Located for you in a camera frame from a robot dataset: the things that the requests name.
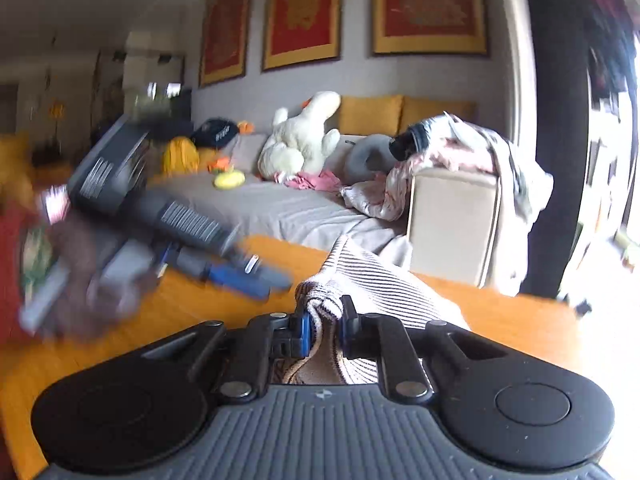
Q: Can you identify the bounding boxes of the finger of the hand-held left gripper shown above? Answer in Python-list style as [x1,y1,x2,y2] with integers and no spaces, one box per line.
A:
[160,242,295,303]

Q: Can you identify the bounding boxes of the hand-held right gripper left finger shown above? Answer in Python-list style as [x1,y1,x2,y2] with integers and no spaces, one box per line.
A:
[142,310,315,401]

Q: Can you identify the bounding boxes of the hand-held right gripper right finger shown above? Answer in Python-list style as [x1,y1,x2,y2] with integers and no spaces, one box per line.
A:
[339,295,508,405]

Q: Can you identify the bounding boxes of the striped grey sweater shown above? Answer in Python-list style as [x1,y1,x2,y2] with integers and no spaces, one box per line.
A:
[270,234,471,386]

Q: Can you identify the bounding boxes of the pile of mixed clothes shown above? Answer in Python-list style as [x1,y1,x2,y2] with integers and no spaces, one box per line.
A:
[389,112,553,221]

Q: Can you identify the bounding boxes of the dark hanging clothes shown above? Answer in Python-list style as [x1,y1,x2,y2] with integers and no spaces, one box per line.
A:
[575,0,640,106]

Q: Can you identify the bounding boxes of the person's left hand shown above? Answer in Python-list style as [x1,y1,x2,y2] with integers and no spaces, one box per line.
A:
[47,217,158,337]

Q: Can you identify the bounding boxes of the yellow plush toy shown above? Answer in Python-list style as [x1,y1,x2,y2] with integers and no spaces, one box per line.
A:
[162,137,201,176]

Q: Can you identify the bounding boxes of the small yellow-green plush toy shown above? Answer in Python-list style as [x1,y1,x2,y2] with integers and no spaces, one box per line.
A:
[214,170,246,190]

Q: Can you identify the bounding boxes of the grey sofa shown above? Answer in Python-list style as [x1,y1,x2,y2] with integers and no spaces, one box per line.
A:
[150,95,526,291]

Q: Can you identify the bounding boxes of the black cap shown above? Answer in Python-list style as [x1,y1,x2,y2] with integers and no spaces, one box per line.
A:
[192,117,241,148]

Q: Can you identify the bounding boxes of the pink cloth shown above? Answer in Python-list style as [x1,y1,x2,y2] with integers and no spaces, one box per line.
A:
[285,170,341,192]

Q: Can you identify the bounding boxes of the crumpled floral cloth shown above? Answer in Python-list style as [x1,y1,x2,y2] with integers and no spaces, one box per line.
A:
[340,160,416,221]

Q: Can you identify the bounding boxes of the white duck plush toy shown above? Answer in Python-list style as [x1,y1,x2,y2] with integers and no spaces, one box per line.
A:
[257,91,342,181]

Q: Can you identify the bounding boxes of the grey neck pillow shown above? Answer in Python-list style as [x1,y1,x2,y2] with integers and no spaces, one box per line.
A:
[345,134,401,186]

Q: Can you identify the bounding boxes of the red gold framed picture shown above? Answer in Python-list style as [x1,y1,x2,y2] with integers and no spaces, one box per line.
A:
[261,0,346,72]
[199,0,257,87]
[370,0,489,57]

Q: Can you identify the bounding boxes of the yellow sofa cushion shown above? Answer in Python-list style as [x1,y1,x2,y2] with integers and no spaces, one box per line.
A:
[400,97,476,133]
[339,95,405,136]

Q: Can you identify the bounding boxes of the dark curtain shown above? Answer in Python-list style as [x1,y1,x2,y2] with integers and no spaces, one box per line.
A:
[520,0,592,301]

